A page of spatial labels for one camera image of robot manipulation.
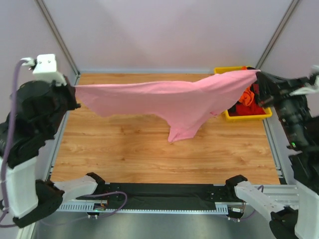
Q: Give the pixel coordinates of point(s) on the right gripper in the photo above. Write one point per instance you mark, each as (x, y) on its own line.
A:
(265, 87)

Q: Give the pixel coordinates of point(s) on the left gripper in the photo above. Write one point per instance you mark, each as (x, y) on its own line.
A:
(68, 94)

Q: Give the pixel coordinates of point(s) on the pink t shirt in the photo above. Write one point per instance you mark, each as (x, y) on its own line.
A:
(185, 106)

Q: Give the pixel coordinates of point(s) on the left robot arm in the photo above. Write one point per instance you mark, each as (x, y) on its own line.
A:
(39, 108)

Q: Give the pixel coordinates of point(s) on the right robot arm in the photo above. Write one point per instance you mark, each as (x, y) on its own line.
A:
(302, 133)

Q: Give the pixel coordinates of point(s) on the black t shirt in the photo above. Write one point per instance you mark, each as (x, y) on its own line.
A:
(255, 90)

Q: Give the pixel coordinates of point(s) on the orange t shirt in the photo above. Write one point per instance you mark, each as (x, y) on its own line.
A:
(247, 97)

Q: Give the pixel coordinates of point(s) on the red t shirt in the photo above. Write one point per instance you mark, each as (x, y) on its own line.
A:
(242, 110)

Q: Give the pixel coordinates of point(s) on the yellow plastic bin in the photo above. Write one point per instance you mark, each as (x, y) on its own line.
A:
(246, 118)

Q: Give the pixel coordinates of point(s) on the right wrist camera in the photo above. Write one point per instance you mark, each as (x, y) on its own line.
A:
(311, 86)

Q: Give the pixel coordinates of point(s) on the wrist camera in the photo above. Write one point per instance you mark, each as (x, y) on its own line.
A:
(46, 70)
(311, 86)

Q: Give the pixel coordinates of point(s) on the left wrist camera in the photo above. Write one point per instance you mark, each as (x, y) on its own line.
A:
(46, 70)

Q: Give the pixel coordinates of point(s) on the right corner aluminium post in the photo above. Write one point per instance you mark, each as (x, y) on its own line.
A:
(278, 32)

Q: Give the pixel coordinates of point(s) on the corner aluminium post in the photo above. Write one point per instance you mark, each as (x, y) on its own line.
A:
(278, 32)
(58, 37)

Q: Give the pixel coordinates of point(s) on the left corner aluminium post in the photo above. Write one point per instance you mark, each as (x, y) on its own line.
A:
(58, 37)

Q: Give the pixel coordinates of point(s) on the grey slotted cable duct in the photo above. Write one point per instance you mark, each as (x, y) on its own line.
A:
(91, 206)

